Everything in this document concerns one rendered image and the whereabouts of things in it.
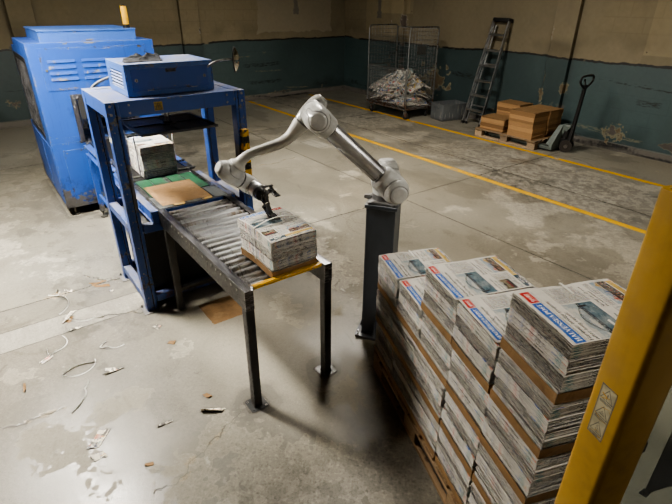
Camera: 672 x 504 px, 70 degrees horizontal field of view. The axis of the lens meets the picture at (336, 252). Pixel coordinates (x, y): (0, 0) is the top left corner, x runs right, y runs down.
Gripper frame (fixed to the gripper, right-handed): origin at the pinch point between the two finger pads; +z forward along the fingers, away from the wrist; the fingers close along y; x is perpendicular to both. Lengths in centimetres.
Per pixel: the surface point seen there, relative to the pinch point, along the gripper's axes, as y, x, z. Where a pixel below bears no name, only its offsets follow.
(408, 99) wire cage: 126, -587, -497
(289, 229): 8.7, -0.9, 11.5
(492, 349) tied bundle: -3, -8, 138
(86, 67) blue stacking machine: -5, 18, -349
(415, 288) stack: 23, -38, 73
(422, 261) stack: 25, -62, 54
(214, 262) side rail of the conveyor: 34.5, 31.6, -16.0
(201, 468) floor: 108, 74, 50
